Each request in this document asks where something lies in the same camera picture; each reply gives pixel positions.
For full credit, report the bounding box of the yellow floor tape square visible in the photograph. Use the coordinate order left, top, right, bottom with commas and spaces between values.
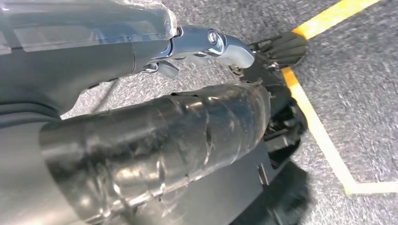
281, 0, 398, 195

